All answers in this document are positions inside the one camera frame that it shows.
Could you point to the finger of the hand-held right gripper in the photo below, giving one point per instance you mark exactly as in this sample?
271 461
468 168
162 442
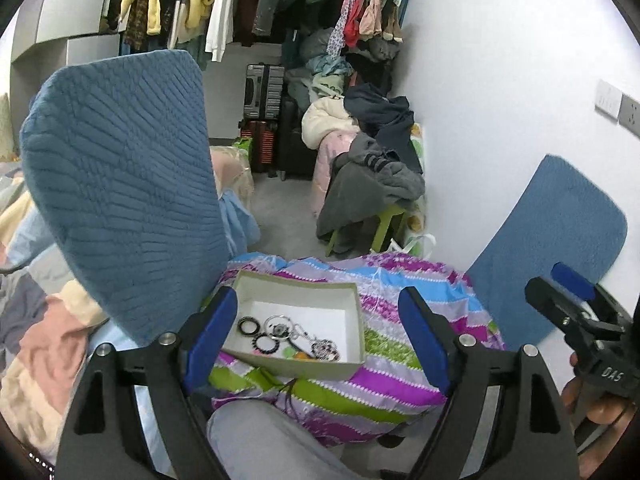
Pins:
550 300
572 280

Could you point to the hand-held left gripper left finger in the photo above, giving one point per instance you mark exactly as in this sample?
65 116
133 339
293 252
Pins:
212 330

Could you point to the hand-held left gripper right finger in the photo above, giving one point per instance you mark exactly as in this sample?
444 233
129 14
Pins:
425 330

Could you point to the white cardboard box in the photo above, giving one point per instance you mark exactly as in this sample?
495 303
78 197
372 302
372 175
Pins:
310 317

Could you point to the person's right hand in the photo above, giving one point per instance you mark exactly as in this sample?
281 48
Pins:
595 407

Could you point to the blue quilted cushion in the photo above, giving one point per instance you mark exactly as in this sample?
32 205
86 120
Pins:
115 185
550 240

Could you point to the purple blue striped cloth bundle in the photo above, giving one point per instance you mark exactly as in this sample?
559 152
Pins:
395 385

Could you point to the silver hoop keyring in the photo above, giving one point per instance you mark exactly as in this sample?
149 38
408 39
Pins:
278 330

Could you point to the round patterned pendant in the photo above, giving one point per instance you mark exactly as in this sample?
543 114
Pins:
325 350

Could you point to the large green floral bag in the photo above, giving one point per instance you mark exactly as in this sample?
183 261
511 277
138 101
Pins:
415 227

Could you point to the light blue cloth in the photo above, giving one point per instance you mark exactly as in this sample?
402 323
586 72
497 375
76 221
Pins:
240 225

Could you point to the green plastic stool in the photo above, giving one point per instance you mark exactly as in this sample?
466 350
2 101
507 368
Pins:
385 225

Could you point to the pile of clothes on stool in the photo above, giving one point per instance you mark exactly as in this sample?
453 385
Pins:
350 195

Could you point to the beige plastic wrapped bundle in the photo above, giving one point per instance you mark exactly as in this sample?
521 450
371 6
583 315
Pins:
230 165

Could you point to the pink cream fleece blanket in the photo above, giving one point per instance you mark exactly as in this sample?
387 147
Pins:
45 350

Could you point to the small green floral bag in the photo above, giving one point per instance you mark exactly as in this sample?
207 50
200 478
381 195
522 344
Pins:
244 145

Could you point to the red suitcase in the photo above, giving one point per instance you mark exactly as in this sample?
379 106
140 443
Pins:
262 142

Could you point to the pink padded blanket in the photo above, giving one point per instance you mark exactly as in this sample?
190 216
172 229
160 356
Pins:
322 165

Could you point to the black suitcase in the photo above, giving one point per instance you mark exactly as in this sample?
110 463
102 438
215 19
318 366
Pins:
295 145

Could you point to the dark navy jacket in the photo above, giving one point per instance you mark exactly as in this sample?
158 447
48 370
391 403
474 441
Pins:
385 110

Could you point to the cream puffy jacket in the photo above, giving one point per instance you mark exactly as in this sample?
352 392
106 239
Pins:
325 120

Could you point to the silver suitcase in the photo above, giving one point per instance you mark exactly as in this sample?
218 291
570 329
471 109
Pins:
265 92

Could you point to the pile of assorted clothes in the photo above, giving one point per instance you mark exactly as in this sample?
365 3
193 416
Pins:
320 65

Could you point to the bunch of hanging small garments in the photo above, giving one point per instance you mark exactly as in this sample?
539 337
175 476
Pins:
367 17

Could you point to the row of hanging clothes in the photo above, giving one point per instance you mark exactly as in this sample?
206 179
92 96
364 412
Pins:
200 0

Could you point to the white cabinet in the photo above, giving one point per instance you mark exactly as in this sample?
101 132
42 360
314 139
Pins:
65 5

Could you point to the grey wall socket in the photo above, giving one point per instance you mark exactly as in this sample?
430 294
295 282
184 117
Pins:
631 115

